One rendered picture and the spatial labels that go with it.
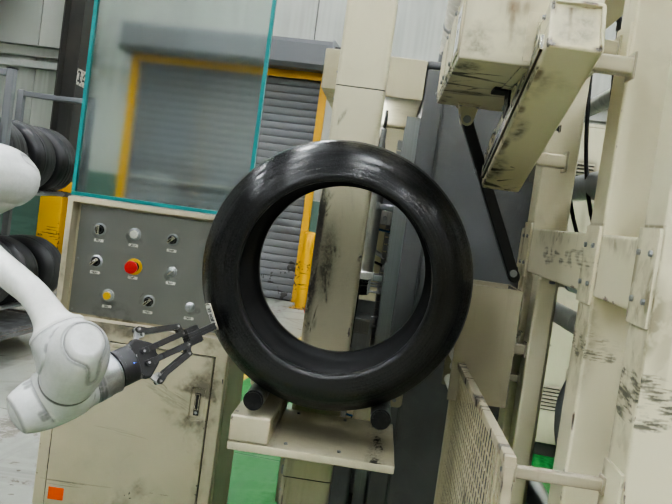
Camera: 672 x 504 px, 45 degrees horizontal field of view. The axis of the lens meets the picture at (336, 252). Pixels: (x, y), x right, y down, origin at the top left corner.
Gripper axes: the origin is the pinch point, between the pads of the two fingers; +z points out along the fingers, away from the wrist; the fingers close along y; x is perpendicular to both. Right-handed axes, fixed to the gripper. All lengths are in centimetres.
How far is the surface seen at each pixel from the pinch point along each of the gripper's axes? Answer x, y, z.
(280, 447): 0.6, 30.2, 7.2
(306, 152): 21.8, -26.9, 28.3
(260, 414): -2.1, 22.2, 7.3
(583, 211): -136, 35, 344
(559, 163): 44, -4, 79
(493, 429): 56, 33, 15
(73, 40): -858, -391, 450
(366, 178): 30.3, -16.7, 33.7
